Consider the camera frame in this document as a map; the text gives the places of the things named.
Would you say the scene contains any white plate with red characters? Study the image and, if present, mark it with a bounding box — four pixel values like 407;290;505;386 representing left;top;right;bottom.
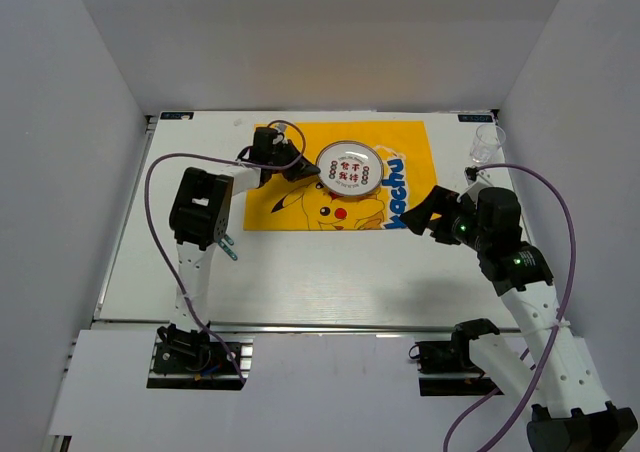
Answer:
316;141;384;197

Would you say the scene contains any right black corner label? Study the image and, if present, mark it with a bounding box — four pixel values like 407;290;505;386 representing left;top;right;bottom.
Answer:
457;114;494;124

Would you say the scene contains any black corner label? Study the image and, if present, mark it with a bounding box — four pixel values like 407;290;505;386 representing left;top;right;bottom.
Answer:
159;111;194;121
457;114;494;124

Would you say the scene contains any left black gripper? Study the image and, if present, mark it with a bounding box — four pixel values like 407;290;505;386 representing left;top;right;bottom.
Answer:
268;139;320;182

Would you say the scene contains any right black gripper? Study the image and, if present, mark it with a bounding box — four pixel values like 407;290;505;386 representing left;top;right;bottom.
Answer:
399;185;491;252

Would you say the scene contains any yellow printed cloth napkin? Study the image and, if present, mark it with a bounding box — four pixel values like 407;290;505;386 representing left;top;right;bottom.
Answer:
244;121;437;231

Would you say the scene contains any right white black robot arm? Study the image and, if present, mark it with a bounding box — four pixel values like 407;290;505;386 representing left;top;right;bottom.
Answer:
400;186;638;451

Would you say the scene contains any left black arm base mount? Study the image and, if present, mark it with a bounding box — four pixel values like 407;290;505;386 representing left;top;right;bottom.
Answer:
146;340;251;392

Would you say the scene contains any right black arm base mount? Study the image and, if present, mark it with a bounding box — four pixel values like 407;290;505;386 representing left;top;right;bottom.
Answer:
408;341;496;397

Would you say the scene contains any left black corner label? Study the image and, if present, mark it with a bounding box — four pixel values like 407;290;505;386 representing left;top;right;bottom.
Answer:
159;111;194;121

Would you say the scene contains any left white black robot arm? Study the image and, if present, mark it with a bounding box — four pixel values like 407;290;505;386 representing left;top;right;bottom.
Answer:
143;119;320;353

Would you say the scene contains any knife with green patterned handle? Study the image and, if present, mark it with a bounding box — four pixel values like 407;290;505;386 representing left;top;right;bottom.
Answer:
218;241;238;261

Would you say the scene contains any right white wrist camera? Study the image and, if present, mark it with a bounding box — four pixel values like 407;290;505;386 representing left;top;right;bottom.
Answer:
464;166;492;187

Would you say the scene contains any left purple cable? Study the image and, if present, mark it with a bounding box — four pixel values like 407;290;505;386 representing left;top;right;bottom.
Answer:
143;119;307;388

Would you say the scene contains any clear drinking glass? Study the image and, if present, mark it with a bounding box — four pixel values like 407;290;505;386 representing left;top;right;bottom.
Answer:
469;123;506;164

